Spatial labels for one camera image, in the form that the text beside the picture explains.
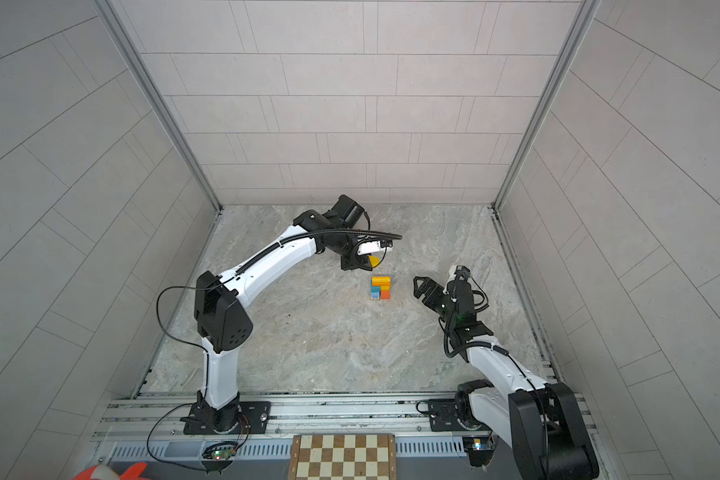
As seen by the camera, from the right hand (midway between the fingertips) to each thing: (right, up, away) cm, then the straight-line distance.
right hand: (422, 284), depth 87 cm
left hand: (-13, +10, -5) cm, 17 cm away
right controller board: (+10, -35, -19) cm, 40 cm away
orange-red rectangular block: (-11, -3, +3) cm, 12 cm away
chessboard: (-21, -33, -22) cm, 45 cm away
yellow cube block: (-10, -2, +3) cm, 11 cm away
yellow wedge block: (-14, +8, -9) cm, 19 cm away
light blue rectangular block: (-14, -4, +4) cm, 15 cm away
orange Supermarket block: (-12, +1, +2) cm, 12 cm away
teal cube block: (-14, -2, +4) cm, 15 cm away
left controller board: (-48, -34, -22) cm, 63 cm away
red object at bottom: (-69, -33, -27) cm, 81 cm away
